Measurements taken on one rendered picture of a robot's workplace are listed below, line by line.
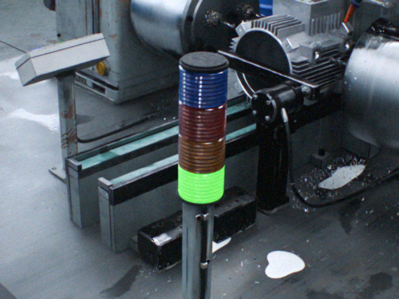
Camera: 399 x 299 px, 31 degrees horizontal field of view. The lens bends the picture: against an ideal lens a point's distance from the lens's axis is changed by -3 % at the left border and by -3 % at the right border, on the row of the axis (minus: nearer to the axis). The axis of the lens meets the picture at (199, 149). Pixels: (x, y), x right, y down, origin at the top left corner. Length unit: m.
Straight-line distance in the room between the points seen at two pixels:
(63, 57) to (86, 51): 0.05
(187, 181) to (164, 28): 0.72
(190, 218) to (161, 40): 0.73
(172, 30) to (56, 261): 0.60
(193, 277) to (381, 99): 0.46
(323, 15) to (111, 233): 0.61
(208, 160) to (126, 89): 0.92
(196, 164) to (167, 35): 0.73
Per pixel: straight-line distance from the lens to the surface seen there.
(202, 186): 0.92
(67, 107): 1.43
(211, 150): 0.90
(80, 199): 1.29
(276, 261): 1.23
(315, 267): 1.23
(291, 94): 1.28
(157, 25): 1.62
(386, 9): 1.48
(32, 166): 1.54
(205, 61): 0.88
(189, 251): 1.00
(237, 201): 1.28
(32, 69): 1.34
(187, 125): 0.89
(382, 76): 1.25
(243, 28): 1.46
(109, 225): 1.23
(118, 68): 1.77
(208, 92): 0.87
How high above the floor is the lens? 1.52
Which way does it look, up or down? 27 degrees down
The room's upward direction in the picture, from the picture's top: 1 degrees clockwise
